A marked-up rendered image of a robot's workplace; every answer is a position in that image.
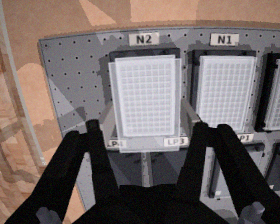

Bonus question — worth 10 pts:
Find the white button panel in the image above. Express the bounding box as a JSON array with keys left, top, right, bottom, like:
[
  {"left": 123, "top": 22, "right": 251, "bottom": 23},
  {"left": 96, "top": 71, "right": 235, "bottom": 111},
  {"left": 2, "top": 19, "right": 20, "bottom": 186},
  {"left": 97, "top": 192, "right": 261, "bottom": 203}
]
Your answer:
[{"left": 225, "top": 217, "right": 238, "bottom": 224}]

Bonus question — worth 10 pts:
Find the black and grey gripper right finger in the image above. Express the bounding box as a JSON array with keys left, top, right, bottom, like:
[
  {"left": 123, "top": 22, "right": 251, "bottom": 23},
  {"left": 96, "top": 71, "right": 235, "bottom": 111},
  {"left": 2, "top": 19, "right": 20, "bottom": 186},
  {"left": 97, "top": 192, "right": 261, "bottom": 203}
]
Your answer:
[{"left": 164, "top": 98, "right": 280, "bottom": 224}]

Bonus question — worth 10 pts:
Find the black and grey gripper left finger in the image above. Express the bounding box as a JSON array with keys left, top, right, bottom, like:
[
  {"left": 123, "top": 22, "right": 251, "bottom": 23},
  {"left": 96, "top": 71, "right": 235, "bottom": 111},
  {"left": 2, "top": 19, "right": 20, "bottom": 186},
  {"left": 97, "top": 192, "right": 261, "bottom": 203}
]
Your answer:
[{"left": 4, "top": 102, "right": 130, "bottom": 224}]

